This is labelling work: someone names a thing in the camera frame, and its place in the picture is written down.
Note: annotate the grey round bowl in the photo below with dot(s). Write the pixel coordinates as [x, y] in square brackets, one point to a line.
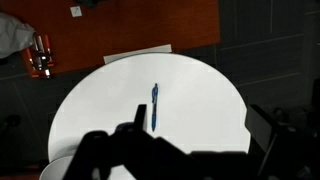
[56, 168]

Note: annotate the small white card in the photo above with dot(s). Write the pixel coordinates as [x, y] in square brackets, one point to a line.
[76, 11]

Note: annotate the white plastic bag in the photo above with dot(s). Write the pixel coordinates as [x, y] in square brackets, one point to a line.
[13, 35]

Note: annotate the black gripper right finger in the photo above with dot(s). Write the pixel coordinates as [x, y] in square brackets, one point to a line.
[263, 126]

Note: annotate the white table base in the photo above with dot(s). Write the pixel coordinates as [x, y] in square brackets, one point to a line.
[133, 54]

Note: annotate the brown wooden desk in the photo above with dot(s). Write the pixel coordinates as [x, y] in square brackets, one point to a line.
[133, 26]

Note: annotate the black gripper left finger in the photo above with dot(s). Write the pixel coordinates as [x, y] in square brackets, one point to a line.
[141, 116]

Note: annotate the blue ballpoint pen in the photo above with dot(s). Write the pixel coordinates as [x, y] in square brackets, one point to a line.
[154, 106]

